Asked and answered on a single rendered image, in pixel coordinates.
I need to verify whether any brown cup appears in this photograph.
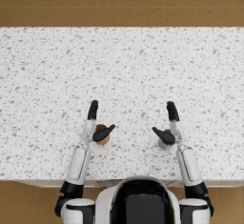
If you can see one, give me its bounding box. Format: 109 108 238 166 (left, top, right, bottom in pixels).
94 123 112 146

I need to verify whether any white cup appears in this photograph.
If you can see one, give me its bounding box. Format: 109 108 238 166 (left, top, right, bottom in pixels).
157 136 173 151

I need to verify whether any dark round robot body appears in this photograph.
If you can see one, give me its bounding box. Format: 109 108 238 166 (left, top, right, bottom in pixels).
94 175 182 224

